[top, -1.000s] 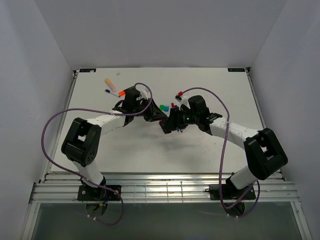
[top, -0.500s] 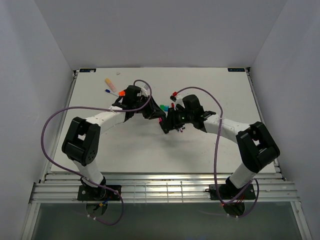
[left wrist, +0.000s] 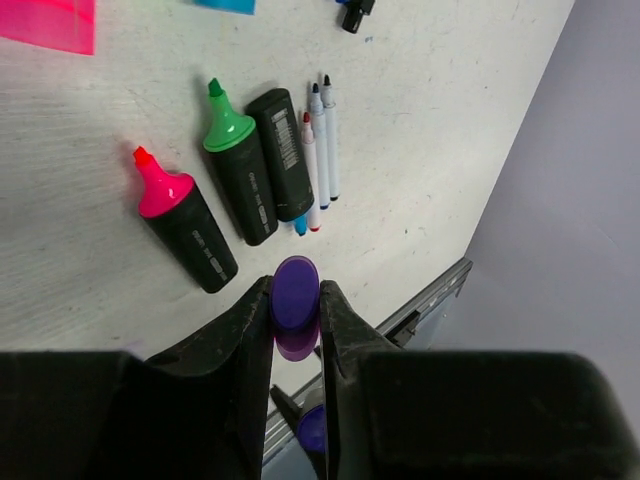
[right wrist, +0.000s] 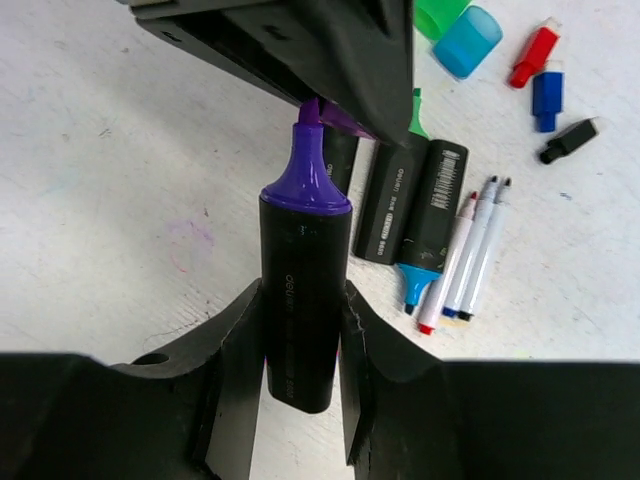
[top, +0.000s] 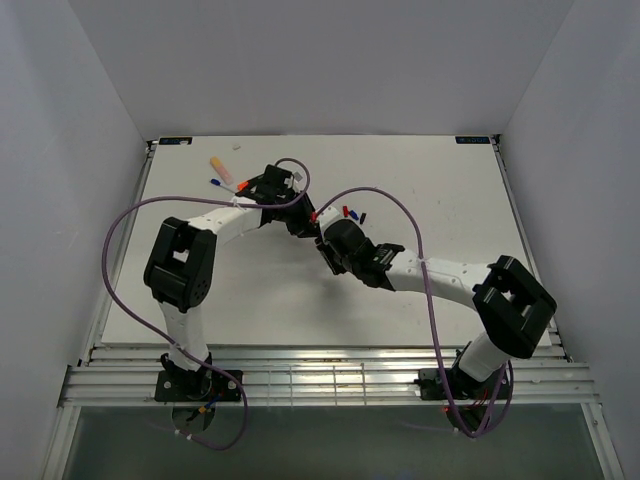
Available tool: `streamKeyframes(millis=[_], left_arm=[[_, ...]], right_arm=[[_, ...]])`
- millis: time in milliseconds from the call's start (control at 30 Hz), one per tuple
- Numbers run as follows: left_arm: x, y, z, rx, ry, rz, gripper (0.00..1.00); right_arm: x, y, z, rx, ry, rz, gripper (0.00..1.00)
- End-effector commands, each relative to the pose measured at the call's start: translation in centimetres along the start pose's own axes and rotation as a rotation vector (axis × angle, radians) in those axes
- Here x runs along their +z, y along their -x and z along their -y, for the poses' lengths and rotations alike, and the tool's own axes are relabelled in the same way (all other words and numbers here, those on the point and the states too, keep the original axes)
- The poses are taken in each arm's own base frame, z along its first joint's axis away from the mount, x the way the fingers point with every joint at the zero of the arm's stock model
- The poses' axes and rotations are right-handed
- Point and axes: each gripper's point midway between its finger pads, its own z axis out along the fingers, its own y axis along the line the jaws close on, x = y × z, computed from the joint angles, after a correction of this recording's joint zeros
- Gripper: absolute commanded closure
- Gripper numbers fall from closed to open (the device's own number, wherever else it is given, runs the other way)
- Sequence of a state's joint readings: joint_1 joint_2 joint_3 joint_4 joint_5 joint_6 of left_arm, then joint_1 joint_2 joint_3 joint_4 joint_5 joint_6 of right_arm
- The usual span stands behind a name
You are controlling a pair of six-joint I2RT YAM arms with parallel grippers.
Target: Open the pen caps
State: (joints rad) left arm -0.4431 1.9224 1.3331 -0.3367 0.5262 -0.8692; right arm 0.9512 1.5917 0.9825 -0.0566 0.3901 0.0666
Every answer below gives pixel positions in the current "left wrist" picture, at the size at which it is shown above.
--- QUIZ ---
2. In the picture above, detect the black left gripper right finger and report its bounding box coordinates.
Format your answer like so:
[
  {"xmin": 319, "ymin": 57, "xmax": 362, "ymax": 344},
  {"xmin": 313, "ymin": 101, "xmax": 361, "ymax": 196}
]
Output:
[{"xmin": 319, "ymin": 279, "xmax": 640, "ymax": 480}]

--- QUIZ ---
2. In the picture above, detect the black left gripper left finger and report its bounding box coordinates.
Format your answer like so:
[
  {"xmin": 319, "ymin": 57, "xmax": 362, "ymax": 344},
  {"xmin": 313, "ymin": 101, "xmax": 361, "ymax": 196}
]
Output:
[{"xmin": 1, "ymin": 277, "xmax": 273, "ymax": 479}]

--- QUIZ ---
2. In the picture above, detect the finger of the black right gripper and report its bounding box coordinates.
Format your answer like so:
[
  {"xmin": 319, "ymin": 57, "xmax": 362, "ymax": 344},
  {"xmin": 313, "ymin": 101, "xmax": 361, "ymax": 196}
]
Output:
[{"xmin": 270, "ymin": 385, "xmax": 325, "ymax": 480}]

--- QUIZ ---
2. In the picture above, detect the pink cap black highlighter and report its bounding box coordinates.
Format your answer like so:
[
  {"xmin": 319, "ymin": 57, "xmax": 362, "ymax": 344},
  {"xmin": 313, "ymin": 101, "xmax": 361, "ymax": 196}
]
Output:
[{"xmin": 133, "ymin": 146, "xmax": 239, "ymax": 294}]

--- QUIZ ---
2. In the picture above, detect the red cap white marker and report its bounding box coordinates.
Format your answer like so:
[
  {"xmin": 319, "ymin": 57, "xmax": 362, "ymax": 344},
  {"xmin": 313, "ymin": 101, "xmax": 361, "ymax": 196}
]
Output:
[{"xmin": 301, "ymin": 112, "xmax": 321, "ymax": 232}]

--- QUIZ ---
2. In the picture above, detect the green cap black highlighter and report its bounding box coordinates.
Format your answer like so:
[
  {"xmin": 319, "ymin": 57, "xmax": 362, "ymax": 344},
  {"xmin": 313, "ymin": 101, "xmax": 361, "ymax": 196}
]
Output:
[{"xmin": 203, "ymin": 78, "xmax": 278, "ymax": 246}]

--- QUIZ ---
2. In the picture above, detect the light blue cap black highlighter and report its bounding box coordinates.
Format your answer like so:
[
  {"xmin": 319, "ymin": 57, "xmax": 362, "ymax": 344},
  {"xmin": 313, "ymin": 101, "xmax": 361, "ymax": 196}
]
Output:
[{"xmin": 245, "ymin": 88, "xmax": 314, "ymax": 236}]

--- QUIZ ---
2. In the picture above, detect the blue cap white marker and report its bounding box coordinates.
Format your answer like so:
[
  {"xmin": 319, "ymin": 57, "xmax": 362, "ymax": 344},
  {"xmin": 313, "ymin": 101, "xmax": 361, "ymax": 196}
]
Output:
[{"xmin": 309, "ymin": 83, "xmax": 331, "ymax": 210}]

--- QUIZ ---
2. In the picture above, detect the black cap silver pen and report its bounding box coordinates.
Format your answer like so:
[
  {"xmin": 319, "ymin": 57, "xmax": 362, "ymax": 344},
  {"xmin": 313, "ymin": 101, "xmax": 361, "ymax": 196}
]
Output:
[{"xmin": 321, "ymin": 74, "xmax": 341, "ymax": 201}]

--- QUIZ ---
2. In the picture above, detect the purple cap black highlighter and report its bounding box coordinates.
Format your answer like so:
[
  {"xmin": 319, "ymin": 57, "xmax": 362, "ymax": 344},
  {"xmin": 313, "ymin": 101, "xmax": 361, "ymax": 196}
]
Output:
[{"xmin": 295, "ymin": 403, "xmax": 326, "ymax": 453}]

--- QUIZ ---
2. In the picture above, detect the aluminium frame rail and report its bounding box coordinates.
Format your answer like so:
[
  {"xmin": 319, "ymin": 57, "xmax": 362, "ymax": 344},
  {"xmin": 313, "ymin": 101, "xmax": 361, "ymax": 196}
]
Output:
[{"xmin": 264, "ymin": 258, "xmax": 473, "ymax": 457}]

